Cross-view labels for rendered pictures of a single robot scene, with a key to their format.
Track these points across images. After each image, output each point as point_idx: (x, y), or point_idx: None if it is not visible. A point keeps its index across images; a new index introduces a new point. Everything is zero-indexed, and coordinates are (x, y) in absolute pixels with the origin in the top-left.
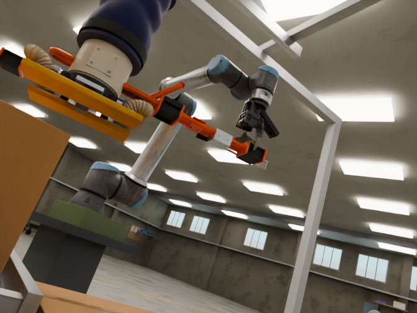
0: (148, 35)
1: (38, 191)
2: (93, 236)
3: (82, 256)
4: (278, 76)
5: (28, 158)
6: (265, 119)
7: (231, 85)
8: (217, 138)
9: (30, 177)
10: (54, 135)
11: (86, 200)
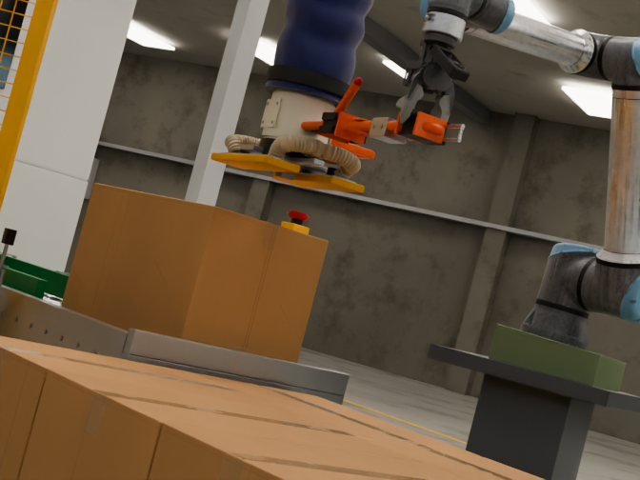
0: (308, 50)
1: (197, 267)
2: (486, 365)
3: (522, 413)
4: None
5: (191, 239)
6: (434, 58)
7: None
8: (371, 132)
9: (192, 256)
10: (206, 211)
11: (530, 319)
